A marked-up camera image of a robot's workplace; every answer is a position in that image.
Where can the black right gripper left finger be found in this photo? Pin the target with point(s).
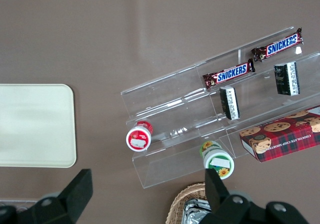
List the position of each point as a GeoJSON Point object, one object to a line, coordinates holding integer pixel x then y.
{"type": "Point", "coordinates": [75, 194]}

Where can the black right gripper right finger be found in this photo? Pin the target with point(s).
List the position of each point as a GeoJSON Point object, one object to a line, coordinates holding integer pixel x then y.
{"type": "Point", "coordinates": [217, 194]}

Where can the woven wicker basket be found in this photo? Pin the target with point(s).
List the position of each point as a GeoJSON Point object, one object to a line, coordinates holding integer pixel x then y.
{"type": "Point", "coordinates": [178, 204]}

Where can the cream plastic tray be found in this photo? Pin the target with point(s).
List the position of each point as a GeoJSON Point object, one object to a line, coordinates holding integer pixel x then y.
{"type": "Point", "coordinates": [35, 126]}

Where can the green sunflower lidded cup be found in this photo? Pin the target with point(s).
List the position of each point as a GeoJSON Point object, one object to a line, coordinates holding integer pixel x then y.
{"type": "Point", "coordinates": [217, 161]}

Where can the red lidded yogurt cup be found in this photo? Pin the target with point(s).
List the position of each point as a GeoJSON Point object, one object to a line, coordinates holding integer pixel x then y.
{"type": "Point", "coordinates": [138, 138]}

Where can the clear acrylic tiered display stand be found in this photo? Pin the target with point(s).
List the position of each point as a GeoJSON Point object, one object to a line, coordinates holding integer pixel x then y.
{"type": "Point", "coordinates": [175, 118]}
{"type": "Point", "coordinates": [265, 96]}

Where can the red tartan cookie box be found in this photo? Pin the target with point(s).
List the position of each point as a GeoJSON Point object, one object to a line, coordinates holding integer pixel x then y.
{"type": "Point", "coordinates": [282, 136]}

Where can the small black snack box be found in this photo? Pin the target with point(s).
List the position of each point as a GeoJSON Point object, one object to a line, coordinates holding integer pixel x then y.
{"type": "Point", "coordinates": [287, 78]}
{"type": "Point", "coordinates": [229, 103]}

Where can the Snickers chocolate bar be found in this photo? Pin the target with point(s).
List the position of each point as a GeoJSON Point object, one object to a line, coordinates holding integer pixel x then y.
{"type": "Point", "coordinates": [231, 73]}
{"type": "Point", "coordinates": [280, 46]}

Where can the small white label tag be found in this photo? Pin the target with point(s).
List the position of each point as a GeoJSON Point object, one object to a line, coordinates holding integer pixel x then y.
{"type": "Point", "coordinates": [298, 50]}

